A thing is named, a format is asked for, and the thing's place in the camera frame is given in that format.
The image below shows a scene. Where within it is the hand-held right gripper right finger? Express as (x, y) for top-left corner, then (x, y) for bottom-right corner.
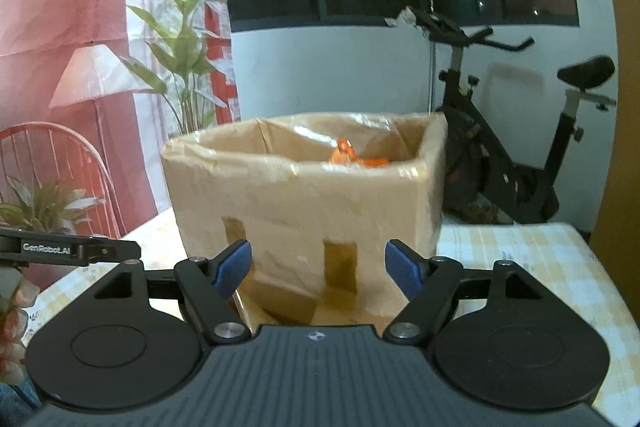
(382, 238), (558, 345)

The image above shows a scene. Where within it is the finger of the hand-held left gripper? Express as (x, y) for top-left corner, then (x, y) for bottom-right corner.
(0, 227), (143, 267)

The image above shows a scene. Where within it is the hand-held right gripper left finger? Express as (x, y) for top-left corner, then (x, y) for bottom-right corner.
(75, 238), (253, 345)

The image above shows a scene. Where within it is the taped cardboard box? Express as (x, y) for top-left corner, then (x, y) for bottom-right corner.
(161, 111), (449, 329)

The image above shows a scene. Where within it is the orange chip bag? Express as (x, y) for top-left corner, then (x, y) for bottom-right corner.
(327, 138), (392, 168)

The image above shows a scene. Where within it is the person's left hand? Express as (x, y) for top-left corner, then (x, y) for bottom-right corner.
(0, 278), (41, 385)

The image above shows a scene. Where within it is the checked flower tablecloth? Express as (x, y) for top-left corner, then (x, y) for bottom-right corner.
(20, 207), (639, 414)

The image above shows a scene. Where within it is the black exercise bike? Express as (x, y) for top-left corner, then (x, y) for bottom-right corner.
(385, 6), (619, 226)

